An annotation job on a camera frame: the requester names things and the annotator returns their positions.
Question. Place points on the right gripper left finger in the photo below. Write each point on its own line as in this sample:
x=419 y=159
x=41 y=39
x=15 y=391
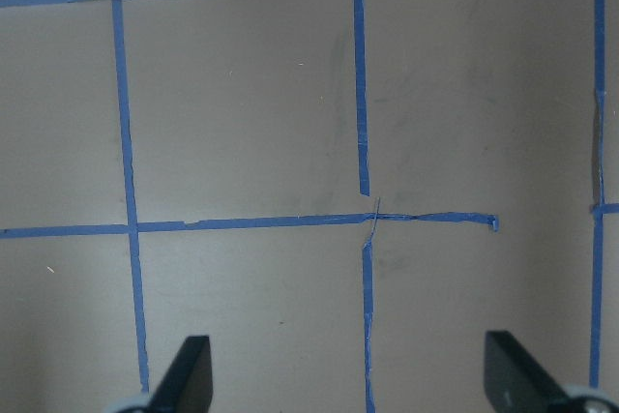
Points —
x=187 y=385

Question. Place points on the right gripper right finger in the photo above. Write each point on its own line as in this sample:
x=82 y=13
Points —
x=514 y=381

